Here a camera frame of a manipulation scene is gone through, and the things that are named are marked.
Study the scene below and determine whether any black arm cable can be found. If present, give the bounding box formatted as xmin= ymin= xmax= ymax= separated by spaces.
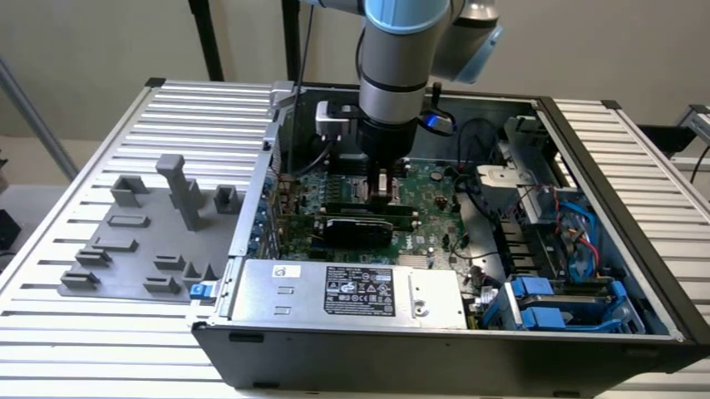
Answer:
xmin=286 ymin=0 xmax=316 ymax=175

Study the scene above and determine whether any green motherboard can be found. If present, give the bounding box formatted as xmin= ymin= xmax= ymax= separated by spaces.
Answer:
xmin=255 ymin=160 xmax=482 ymax=268

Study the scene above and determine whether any silver power supply unit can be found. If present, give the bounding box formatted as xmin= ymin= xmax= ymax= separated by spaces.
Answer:
xmin=220 ymin=258 xmax=469 ymax=332

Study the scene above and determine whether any black box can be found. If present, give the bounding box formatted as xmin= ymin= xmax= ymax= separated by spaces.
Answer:
xmin=0 ymin=209 xmax=23 ymax=253

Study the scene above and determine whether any black stand post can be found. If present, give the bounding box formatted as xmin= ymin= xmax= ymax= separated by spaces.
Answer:
xmin=187 ymin=0 xmax=226 ymax=82
xmin=280 ymin=0 xmax=304 ymax=84

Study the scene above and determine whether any black internal cable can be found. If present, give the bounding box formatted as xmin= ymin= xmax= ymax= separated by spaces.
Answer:
xmin=455 ymin=117 xmax=503 ymax=196

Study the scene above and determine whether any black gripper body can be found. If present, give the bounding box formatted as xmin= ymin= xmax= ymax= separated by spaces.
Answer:
xmin=354 ymin=117 xmax=418 ymax=166

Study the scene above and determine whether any silver chipset heatsink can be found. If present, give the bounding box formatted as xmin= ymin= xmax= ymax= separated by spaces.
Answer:
xmin=395 ymin=253 xmax=435 ymax=268

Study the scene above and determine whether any CPU socket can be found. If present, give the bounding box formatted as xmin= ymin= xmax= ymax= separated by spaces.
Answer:
xmin=346 ymin=173 xmax=405 ymax=205

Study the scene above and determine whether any black bracket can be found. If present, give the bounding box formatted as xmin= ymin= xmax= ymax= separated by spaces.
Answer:
xmin=634 ymin=123 xmax=698 ymax=158

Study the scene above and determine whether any blue disk bay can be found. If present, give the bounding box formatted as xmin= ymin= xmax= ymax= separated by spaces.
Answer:
xmin=481 ymin=273 xmax=647 ymax=335

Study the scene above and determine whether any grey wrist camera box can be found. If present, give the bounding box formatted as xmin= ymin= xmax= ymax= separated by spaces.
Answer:
xmin=312 ymin=101 xmax=352 ymax=139

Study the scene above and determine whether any aluminium profile rail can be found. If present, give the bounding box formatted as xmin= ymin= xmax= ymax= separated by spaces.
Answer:
xmin=674 ymin=103 xmax=710 ymax=145

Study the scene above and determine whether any grey metal pole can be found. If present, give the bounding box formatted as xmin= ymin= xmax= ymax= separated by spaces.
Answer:
xmin=0 ymin=53 xmax=80 ymax=182

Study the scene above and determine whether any black graphics card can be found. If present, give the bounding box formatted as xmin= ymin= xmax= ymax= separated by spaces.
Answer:
xmin=312 ymin=214 xmax=398 ymax=251

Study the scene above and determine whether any grey parts rack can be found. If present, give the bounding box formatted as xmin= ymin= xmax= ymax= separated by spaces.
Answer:
xmin=56 ymin=153 xmax=250 ymax=303

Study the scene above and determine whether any black open PC case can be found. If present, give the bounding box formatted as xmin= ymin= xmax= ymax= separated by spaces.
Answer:
xmin=190 ymin=81 xmax=710 ymax=394

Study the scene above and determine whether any red wire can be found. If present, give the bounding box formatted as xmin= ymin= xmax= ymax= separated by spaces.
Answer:
xmin=531 ymin=185 xmax=603 ymax=279

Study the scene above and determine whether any blue-lit USB connector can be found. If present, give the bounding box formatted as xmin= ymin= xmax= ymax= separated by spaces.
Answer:
xmin=418 ymin=108 xmax=458 ymax=136

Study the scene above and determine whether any blue wire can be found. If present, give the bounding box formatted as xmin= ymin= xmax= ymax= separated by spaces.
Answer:
xmin=557 ymin=198 xmax=599 ymax=288

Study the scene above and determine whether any silver drive cage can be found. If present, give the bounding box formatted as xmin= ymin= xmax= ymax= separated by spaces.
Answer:
xmin=475 ymin=115 xmax=582 ymax=217

